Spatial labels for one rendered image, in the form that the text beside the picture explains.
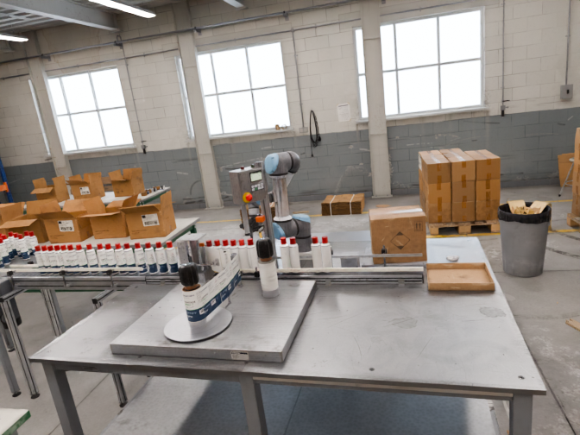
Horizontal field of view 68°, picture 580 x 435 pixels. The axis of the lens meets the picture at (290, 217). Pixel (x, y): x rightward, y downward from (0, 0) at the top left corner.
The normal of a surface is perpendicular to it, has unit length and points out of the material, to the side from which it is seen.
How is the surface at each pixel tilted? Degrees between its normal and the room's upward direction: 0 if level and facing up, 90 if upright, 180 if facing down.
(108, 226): 90
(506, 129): 90
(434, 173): 90
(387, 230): 90
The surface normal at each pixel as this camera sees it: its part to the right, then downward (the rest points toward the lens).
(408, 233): -0.13, 0.27
